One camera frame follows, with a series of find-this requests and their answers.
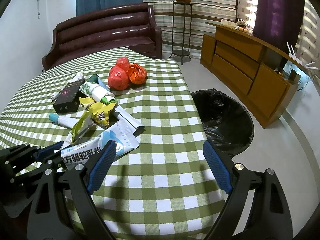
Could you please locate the dark maroon box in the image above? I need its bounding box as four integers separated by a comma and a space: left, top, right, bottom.
53, 80, 85, 114

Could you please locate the white green paper bag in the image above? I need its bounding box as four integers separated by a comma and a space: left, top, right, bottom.
80, 74, 117, 105

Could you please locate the red plastic bag bundle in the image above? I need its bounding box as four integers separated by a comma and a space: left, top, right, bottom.
108, 57, 130, 90

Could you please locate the black trash bin with bag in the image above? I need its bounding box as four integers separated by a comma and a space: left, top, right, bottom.
191, 88, 254, 158

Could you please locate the light blue tube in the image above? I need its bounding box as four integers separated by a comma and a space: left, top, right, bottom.
49, 113, 78, 129

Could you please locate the yellow snack wrapper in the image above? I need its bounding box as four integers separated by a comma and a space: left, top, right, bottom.
68, 97, 116, 145

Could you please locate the white blue milk powder bag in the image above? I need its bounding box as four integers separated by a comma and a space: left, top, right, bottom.
61, 120, 139, 170

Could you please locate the green checkered tablecloth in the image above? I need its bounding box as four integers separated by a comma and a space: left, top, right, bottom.
1, 48, 225, 239

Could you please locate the orange plastic bag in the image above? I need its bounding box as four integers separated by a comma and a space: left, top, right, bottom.
127, 63, 147, 85

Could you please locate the wooden TV cabinet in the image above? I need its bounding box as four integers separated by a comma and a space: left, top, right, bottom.
200, 24, 306, 128

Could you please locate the dark brown leather sofa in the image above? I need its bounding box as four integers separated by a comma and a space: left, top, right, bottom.
42, 2, 162, 70

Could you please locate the white wifi router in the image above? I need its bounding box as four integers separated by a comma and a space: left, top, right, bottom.
286, 42, 319, 70

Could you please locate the black metal plant stand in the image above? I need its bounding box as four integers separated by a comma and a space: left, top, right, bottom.
169, 1, 195, 66

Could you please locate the striped green curtain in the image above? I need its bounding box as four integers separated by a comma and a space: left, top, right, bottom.
143, 0, 236, 58

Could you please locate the mouse plush toy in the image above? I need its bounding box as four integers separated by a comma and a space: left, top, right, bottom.
235, 18, 248, 33

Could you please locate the white box on cabinet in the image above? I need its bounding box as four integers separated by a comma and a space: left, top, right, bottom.
221, 19, 237, 29

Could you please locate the purple curtain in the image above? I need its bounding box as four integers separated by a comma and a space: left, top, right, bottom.
253, 0, 305, 53

